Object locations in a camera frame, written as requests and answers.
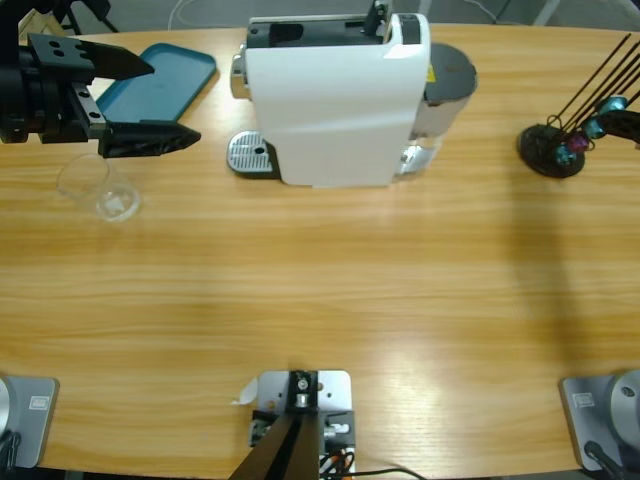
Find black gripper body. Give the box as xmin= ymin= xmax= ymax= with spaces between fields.
xmin=0 ymin=47 xmax=107 ymax=146

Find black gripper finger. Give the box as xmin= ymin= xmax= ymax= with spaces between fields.
xmin=602 ymin=110 xmax=640 ymax=149
xmin=97 ymin=121 xmax=202 ymax=160
xmin=29 ymin=33 xmax=155 ymax=81

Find clear glass cup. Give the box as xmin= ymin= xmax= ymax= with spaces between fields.
xmin=57 ymin=152 xmax=144 ymax=224

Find white capsule coffee machine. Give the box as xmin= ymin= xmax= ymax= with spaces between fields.
xmin=229 ymin=0 xmax=479 ymax=190

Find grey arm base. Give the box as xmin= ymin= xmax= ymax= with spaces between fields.
xmin=558 ymin=369 xmax=640 ymax=471
xmin=0 ymin=375 xmax=60 ymax=469

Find teal plastic tray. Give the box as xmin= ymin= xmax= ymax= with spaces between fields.
xmin=95 ymin=42 xmax=219 ymax=124

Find wooden crate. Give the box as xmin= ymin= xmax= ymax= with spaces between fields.
xmin=19 ymin=8 xmax=66 ymax=37

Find black capsule holder with rods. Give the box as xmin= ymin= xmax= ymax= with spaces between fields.
xmin=517 ymin=33 xmax=640 ymax=179

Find grey metal furniture leg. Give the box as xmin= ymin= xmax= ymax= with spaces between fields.
xmin=532 ymin=0 xmax=564 ymax=26

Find white paper tag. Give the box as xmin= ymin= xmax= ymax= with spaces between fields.
xmin=229 ymin=378 xmax=260 ymax=407

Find white floor cable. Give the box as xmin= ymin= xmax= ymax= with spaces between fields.
xmin=168 ymin=0 xmax=236 ymax=31

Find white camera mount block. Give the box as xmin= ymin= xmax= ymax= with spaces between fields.
xmin=249 ymin=369 xmax=357 ymax=476

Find black base cable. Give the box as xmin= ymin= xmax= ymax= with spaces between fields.
xmin=0 ymin=432 xmax=22 ymax=470
xmin=584 ymin=441 xmax=626 ymax=480

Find black camera post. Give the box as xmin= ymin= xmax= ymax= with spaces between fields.
xmin=229 ymin=369 xmax=321 ymax=480

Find orange mount wires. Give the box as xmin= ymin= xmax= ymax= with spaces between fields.
xmin=319 ymin=447 xmax=356 ymax=475

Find black mount cable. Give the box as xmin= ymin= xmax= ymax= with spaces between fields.
xmin=349 ymin=467 xmax=426 ymax=480

